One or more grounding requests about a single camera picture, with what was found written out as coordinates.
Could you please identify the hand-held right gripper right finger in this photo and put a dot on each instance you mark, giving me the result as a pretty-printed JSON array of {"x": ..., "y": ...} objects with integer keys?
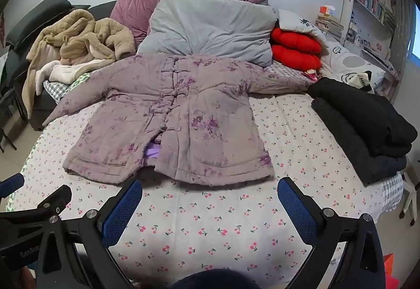
[{"x": 297, "y": 210}]

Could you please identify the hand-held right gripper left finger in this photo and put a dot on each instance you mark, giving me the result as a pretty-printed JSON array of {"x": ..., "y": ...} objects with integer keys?
[{"x": 122, "y": 210}]

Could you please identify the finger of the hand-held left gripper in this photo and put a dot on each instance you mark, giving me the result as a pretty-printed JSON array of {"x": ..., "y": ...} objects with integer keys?
[
  {"x": 10, "y": 183},
  {"x": 46, "y": 202}
]

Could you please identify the purple floral padded jacket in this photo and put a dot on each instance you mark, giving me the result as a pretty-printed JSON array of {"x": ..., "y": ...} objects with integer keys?
[{"x": 197, "y": 131}]

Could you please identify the cherry print bed sheet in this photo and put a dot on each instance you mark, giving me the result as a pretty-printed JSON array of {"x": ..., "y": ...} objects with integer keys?
[{"x": 229, "y": 220}]

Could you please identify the black chair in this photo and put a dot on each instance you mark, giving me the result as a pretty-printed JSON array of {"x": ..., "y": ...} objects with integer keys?
[{"x": 10, "y": 105}]

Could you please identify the orange bag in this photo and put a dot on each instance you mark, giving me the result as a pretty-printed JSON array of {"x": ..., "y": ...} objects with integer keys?
[{"x": 388, "y": 269}]

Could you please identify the black folded coat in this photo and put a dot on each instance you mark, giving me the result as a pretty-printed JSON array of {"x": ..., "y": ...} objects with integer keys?
[{"x": 361, "y": 121}]

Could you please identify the person's dark clothing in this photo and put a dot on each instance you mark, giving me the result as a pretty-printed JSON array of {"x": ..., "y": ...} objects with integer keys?
[{"x": 210, "y": 279}]

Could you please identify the white stool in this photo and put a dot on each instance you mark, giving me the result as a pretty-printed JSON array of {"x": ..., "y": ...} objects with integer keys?
[{"x": 411, "y": 197}]

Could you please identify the white fleece garment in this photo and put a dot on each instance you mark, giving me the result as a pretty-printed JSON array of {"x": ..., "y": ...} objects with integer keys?
[{"x": 65, "y": 74}]

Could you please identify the red gold pouch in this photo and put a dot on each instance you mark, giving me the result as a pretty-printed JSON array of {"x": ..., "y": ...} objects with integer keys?
[{"x": 310, "y": 74}]

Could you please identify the cream tote bag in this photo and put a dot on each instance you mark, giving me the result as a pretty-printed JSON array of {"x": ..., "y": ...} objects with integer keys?
[{"x": 362, "y": 79}]

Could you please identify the white cartoon print pillow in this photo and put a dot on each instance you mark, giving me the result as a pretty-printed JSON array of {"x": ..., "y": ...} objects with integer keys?
[{"x": 347, "y": 59}]

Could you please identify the beige fleece robe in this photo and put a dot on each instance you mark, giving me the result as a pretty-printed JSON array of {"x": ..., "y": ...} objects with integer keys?
[{"x": 82, "y": 33}]

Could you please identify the black armchair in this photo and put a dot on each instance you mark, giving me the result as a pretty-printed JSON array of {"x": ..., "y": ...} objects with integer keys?
[{"x": 39, "y": 13}]

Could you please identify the white bookshelf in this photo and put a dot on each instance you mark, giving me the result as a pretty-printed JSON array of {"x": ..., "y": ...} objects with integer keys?
[{"x": 377, "y": 43}]

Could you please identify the stack of books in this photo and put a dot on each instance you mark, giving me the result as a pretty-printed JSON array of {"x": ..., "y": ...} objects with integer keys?
[{"x": 329, "y": 26}]

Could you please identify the white pillow with black print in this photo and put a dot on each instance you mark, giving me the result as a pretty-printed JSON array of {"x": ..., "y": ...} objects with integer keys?
[{"x": 302, "y": 21}]

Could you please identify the orange tissue box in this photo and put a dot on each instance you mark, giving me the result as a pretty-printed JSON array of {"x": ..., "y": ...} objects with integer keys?
[{"x": 327, "y": 10}]

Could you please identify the grey quilt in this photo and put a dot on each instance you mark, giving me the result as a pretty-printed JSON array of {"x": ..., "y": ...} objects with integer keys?
[{"x": 210, "y": 26}]

